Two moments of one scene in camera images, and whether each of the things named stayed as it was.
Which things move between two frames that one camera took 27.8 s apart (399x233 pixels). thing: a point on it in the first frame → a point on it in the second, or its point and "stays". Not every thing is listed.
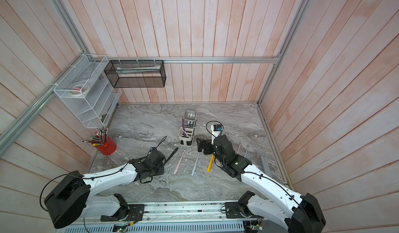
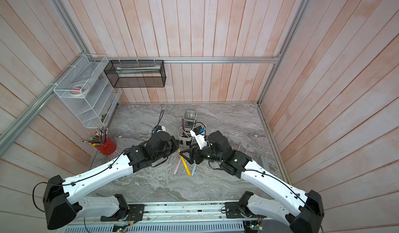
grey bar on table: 265,166 stays
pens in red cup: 100,137 stays
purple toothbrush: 183,126 stays
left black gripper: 161,170 → 173,142
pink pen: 179,162 stays
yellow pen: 210,164 → 185,164
